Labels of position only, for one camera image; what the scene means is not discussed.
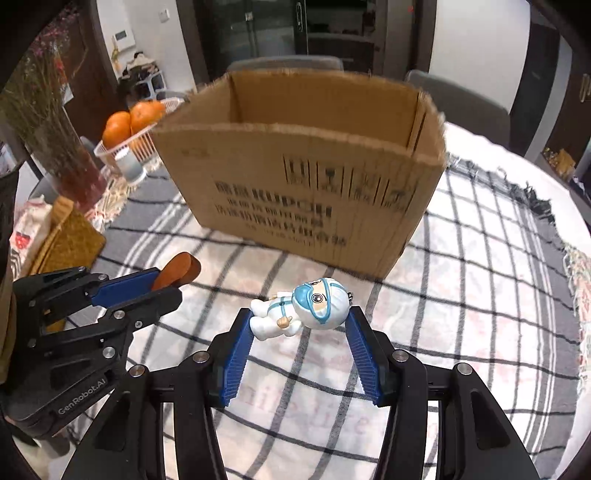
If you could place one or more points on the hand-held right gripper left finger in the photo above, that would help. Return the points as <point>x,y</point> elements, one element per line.
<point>235,362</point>

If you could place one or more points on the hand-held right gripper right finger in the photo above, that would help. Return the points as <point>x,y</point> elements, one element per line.
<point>364,362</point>

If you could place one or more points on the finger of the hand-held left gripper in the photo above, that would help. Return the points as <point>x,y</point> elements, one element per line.
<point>124,287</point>
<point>147,307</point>

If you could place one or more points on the brown wooden comb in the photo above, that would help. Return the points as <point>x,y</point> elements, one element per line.
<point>181,269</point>

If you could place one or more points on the white toy figure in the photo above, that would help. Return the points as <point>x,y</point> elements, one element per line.
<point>318,304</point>

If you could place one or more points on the brown cardboard box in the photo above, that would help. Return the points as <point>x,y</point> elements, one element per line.
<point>277,184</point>

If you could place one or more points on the patterned table cover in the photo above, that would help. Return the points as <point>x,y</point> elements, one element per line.
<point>115,199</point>

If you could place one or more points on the floral print cloth bag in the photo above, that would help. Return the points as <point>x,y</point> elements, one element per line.
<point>27,230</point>

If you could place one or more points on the grey plaid cloth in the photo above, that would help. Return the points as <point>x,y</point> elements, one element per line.
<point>461,300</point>

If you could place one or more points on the grey glass vase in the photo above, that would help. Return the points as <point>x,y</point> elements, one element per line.
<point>74,180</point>

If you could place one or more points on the white plastic basket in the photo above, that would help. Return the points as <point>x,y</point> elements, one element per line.
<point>138,148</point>

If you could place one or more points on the orange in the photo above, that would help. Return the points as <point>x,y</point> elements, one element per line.
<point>116,130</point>
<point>146,116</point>

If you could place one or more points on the white storage rack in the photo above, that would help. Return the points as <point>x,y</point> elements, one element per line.
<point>138,78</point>

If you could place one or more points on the dried pink flower bunch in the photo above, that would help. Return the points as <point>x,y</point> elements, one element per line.
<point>41,92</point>

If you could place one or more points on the grey dining chair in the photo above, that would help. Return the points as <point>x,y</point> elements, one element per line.
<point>284,63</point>
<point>461,106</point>

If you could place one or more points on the yellow gift bags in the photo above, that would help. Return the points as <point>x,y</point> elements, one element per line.
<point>561,162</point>

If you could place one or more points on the dark sliding glass door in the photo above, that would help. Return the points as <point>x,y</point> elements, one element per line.
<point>277,32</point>

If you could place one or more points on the dark wooden panel door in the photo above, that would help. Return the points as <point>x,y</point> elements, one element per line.
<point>577,110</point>

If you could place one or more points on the white wall switch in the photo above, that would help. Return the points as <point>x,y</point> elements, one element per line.
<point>162,15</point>

